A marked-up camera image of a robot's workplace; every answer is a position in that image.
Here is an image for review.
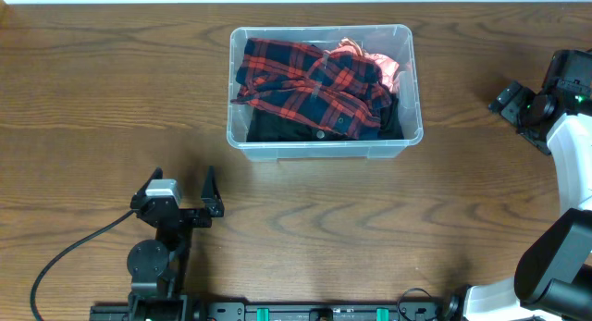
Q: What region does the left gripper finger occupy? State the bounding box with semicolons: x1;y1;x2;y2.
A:
134;167;163;197
201;166;225;217

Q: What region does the black garment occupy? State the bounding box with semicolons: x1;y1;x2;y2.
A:
246;94;404;142

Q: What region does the red navy plaid shirt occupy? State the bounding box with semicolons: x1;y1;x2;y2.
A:
231;38;393;141

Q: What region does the pink garment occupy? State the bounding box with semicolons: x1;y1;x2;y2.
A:
332;38;400;93

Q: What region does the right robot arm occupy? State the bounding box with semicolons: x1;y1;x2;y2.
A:
440;50;591;320

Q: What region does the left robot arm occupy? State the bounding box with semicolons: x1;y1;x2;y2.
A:
127;167;225;304

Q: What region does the clear plastic storage bin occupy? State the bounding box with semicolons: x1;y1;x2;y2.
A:
226;24;424;162

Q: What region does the black mounting rail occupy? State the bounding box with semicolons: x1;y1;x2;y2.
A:
89;302;441;321

